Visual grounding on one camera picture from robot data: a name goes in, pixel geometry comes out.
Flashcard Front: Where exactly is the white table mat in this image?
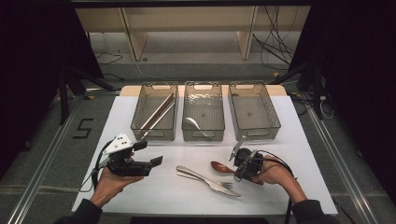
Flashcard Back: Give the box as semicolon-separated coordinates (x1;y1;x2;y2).
71;94;339;217

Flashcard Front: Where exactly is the brown wooden chopstick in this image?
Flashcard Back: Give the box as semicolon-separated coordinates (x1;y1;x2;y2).
141;93;176;132
139;92;174;130

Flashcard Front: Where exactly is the white cable with plug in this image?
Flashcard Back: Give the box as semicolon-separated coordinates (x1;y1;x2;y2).
318;94;335;120

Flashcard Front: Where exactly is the black metal stand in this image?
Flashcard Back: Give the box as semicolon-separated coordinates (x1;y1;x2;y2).
270;55;325;120

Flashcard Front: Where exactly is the clear grey plastic bin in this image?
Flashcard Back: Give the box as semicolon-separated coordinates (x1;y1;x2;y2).
228;81;282;142
130;81;179;142
181;80;226;143

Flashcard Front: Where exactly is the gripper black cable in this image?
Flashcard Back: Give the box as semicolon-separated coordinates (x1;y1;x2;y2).
256;149;297;224
78;139;115;193

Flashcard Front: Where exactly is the black tripod stand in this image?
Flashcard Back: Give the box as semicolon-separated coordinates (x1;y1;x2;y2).
57;66;116;125

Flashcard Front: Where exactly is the beige wooden desk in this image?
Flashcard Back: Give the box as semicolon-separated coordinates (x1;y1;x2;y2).
74;6;312;62

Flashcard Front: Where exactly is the black curtain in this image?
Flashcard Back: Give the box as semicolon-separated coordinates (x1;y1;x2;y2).
288;0;396;200
0;0;105;175

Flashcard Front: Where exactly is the white floor cable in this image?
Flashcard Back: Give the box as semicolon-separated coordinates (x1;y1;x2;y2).
134;59;163;80

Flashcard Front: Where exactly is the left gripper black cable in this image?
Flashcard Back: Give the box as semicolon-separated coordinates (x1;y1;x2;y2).
78;139;115;193

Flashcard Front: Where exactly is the silver fork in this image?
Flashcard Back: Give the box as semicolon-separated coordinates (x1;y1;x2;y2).
177;171;233;190

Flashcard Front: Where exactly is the silver metal chopstick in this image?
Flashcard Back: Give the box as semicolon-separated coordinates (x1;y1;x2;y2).
140;102;177;140
139;96;175;132

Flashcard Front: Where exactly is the aluminium floor rail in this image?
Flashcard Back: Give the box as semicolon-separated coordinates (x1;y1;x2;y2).
6;92;85;224
306;105;379;224

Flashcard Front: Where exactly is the bundle of black cables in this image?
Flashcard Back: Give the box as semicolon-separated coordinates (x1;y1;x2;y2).
251;6;300;71

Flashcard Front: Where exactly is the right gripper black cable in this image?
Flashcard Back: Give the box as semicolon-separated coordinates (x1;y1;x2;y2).
256;149;297;224

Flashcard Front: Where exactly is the brown wooden spoon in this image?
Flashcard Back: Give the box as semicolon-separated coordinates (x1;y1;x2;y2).
210;161;264;186

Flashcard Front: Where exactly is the person's right hand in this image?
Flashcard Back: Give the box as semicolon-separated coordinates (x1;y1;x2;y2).
251;155;297;192

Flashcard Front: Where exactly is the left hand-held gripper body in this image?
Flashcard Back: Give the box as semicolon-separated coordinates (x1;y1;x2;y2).
102;132;153;177

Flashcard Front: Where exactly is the thin black floor cable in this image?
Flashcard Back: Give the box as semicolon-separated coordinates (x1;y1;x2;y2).
94;50;124;66

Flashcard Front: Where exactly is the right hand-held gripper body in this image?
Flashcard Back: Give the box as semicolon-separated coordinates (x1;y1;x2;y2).
228;134;265;183

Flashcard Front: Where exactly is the person's left hand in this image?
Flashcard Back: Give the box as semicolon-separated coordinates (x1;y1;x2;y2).
90;152;145;208

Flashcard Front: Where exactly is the white ceramic spoon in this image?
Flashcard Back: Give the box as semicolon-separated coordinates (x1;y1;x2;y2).
184;117;216;138

